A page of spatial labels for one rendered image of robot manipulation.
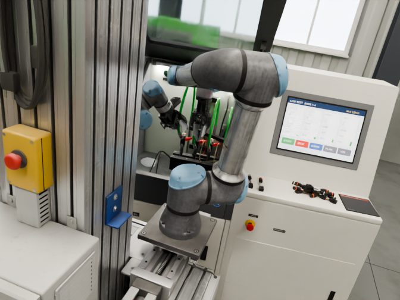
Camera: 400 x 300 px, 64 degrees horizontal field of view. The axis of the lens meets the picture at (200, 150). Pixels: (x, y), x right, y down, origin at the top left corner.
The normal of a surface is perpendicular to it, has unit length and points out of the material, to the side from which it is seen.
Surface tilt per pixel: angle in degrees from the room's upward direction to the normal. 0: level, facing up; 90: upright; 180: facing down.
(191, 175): 7
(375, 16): 90
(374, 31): 90
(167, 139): 90
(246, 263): 90
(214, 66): 76
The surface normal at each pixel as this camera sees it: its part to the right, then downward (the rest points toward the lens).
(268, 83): 0.22, 0.51
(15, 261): 0.15, -0.91
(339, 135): -0.13, 0.14
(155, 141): -0.17, 0.37
